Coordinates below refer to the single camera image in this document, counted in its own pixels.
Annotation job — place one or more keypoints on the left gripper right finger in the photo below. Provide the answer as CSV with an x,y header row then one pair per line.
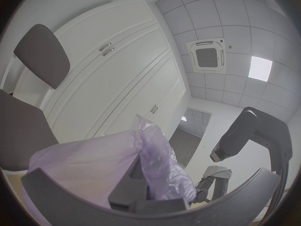
x,y
162,205

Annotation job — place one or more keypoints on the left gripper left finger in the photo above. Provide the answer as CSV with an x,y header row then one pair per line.
x,y
127,192

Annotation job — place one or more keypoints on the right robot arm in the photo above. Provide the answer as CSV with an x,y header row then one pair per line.
x,y
219,187

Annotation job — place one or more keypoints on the white wardrobe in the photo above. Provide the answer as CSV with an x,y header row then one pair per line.
x,y
105,83

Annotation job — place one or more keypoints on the square ceiling air vent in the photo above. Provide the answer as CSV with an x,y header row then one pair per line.
x,y
207,58

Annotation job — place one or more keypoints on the white chair with grey cushions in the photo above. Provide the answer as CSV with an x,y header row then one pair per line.
x,y
42,55

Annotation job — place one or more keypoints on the square ceiling light panel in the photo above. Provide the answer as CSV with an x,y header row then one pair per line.
x,y
260,68

